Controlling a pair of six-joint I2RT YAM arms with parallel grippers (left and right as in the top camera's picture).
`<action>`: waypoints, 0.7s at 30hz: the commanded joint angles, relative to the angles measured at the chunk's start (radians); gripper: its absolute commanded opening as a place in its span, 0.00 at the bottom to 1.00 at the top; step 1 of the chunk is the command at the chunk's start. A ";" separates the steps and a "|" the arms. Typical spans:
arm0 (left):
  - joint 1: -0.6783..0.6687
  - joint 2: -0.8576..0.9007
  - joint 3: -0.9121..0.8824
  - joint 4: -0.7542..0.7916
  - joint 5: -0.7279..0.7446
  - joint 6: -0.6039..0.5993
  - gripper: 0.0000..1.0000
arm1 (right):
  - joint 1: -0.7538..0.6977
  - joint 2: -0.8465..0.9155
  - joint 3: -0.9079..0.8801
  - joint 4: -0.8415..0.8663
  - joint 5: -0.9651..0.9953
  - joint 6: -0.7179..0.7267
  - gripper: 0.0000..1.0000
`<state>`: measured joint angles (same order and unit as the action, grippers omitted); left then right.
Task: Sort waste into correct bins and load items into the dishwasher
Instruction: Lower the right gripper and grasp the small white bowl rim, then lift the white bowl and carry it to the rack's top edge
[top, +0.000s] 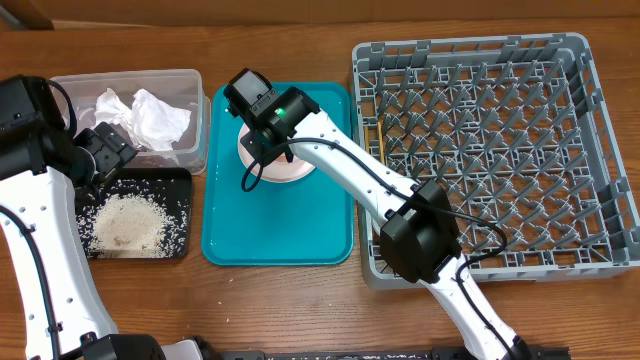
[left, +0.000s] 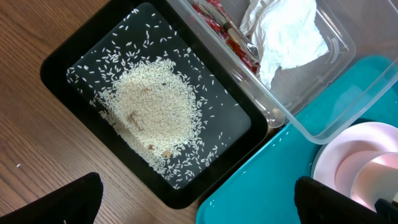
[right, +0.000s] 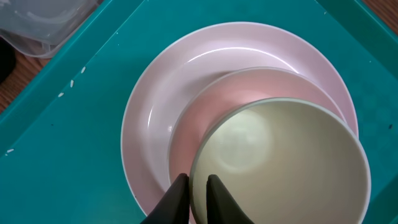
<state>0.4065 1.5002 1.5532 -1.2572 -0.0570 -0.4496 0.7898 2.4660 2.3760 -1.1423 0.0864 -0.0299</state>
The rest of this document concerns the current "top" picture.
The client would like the red snack wrapper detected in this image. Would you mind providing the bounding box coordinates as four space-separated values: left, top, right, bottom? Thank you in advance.
129 148 177 168

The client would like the white napkin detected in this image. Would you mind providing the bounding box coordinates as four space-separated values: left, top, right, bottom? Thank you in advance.
95 88 192 151

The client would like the white rice pile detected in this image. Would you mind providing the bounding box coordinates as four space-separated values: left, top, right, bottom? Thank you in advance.
75 182 190 259

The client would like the white bowl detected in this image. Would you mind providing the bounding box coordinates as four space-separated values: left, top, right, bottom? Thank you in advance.
368 213 380 244

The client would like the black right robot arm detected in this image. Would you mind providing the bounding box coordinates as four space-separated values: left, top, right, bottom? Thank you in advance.
224 85 531 359

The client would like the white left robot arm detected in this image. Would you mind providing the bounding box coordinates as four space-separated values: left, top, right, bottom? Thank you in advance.
1 75 220 359

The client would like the pink small bowl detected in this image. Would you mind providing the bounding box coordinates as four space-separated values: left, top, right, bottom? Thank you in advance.
277 153 295 163

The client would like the pink plate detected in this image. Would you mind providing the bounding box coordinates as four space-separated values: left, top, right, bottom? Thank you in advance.
238 125 315 183

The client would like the clear plastic bin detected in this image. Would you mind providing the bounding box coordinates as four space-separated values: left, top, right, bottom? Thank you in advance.
53 69 211 175

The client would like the black plastic tray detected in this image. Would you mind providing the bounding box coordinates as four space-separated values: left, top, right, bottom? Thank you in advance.
74 167 193 261

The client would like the teal serving tray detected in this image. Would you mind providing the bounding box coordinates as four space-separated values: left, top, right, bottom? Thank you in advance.
201 92 354 266

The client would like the cardboard backdrop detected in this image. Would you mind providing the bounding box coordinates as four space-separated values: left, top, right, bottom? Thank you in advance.
1 0 639 29

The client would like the grey dish rack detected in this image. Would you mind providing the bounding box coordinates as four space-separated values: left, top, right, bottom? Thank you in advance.
350 33 639 282

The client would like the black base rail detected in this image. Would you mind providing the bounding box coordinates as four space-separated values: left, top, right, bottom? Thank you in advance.
214 345 571 360

